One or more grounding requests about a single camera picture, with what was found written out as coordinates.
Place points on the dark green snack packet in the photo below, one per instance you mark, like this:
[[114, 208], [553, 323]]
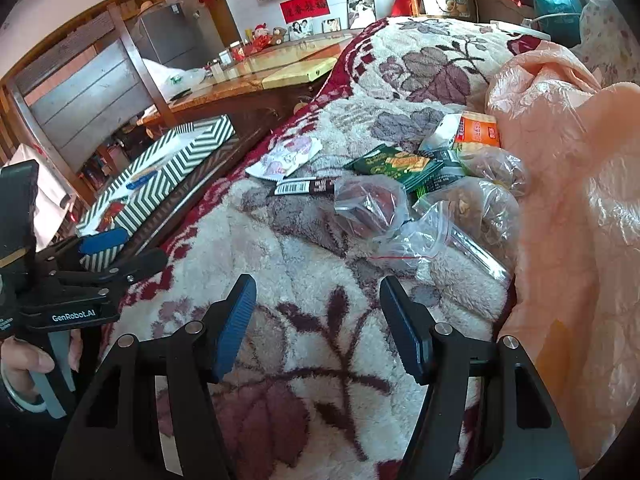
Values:
[[440, 177]]

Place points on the wooden glass-top cabinet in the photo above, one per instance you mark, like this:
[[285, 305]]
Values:
[[260, 67]]

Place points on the orange snack packet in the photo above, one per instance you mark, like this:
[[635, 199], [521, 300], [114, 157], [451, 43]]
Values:
[[477, 130]]

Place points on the red cloth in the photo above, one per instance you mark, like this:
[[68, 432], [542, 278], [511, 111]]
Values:
[[402, 2]]

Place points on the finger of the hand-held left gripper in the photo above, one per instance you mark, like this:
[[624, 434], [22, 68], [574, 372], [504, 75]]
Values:
[[145, 262], [102, 241]]

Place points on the wooden chair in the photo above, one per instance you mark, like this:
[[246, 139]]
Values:
[[85, 95]]

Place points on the dark brown snack bar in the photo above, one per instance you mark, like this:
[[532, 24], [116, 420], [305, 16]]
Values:
[[305, 186]]

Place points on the couple photo frame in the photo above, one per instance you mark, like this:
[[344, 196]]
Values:
[[300, 29]]

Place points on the green white striped box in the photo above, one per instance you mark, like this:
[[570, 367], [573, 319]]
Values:
[[175, 160]]

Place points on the small photo frame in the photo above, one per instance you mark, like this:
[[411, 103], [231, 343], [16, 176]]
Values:
[[331, 25]]

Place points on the white plastic bag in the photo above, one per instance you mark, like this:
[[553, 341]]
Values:
[[170, 77]]

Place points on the red plush doll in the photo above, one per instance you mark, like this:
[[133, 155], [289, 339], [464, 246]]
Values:
[[260, 36]]

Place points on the peach quilted blanket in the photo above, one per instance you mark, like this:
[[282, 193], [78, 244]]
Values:
[[575, 185]]

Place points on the pink white snack packet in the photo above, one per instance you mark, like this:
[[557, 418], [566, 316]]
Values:
[[285, 157]]

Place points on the large wedding photo frame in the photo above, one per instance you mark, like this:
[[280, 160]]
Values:
[[361, 12]]

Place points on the clear bag of walnuts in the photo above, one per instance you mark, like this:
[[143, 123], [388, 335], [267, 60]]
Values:
[[500, 170], [475, 210]]

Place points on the pink floral bedsheet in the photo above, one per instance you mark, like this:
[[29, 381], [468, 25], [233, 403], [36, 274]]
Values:
[[610, 35]]

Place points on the clear bag of red dates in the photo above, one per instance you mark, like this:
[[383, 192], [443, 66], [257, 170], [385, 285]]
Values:
[[367, 205]]

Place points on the small glass jar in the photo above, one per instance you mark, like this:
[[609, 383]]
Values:
[[216, 69]]

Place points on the floral fleece blanket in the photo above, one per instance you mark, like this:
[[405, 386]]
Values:
[[300, 270]]

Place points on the small red box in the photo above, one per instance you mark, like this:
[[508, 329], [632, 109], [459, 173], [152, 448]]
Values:
[[239, 53]]

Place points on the person's left hand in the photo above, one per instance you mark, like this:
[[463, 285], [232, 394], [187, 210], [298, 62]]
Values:
[[20, 360]]

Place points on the green cracker packet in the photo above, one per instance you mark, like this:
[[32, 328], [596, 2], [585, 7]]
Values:
[[395, 162]]

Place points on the red wall banner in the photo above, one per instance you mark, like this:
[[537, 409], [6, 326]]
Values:
[[302, 7]]

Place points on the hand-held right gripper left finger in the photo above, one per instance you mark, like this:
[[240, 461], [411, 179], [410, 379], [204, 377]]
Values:
[[235, 330]]

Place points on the printed white box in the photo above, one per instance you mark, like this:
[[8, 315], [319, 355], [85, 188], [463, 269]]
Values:
[[445, 2]]

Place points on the grey refrigerator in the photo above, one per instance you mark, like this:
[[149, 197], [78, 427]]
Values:
[[165, 35]]

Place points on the brown teddy bear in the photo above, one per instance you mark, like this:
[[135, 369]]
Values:
[[278, 36]]

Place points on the white power strip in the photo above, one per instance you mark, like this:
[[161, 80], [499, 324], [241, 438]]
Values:
[[520, 29]]

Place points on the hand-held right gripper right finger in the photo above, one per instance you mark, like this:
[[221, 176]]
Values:
[[402, 330]]

